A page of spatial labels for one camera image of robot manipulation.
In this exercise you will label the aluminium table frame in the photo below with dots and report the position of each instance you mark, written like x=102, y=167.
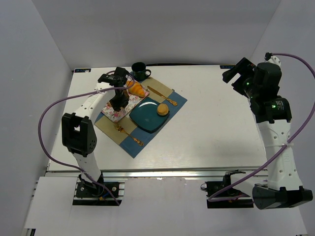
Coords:
x=214, y=130

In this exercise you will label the dark green mug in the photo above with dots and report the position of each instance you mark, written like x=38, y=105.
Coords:
x=140, y=72

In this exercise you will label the round orange bun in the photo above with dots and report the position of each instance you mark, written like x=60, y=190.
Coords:
x=162, y=109

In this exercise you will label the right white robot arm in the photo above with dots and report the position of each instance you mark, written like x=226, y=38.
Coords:
x=260, y=85

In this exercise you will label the gold butter knife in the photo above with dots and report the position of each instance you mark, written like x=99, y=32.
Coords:
x=174, y=103

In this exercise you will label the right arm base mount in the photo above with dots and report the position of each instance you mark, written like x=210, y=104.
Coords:
x=211, y=187

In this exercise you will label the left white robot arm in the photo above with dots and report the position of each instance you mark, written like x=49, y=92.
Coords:
x=78, y=134

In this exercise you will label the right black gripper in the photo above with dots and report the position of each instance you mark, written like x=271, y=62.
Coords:
x=239, y=76

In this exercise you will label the blue and beige placemat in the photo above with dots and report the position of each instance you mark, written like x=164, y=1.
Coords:
x=105, y=125

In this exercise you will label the right table logo sticker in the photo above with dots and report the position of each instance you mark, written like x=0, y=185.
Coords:
x=226, y=66

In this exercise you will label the large striped croissant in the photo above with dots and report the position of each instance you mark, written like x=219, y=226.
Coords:
x=135, y=88

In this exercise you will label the floral rectangular tray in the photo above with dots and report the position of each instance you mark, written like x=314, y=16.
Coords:
x=133, y=101

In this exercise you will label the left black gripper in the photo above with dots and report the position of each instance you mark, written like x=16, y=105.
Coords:
x=118, y=104

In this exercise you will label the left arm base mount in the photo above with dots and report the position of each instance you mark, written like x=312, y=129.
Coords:
x=86, y=191

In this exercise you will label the table logo sticker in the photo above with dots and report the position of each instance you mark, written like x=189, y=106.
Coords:
x=226, y=66
x=82, y=70

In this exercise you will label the left table logo sticker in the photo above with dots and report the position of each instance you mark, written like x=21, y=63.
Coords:
x=82, y=70

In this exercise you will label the teal square plate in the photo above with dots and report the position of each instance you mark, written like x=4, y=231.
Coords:
x=145, y=116

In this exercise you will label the gold fork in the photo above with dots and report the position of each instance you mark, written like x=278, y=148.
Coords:
x=122, y=130

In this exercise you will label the white foam board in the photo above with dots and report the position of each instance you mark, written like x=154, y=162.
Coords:
x=52, y=202

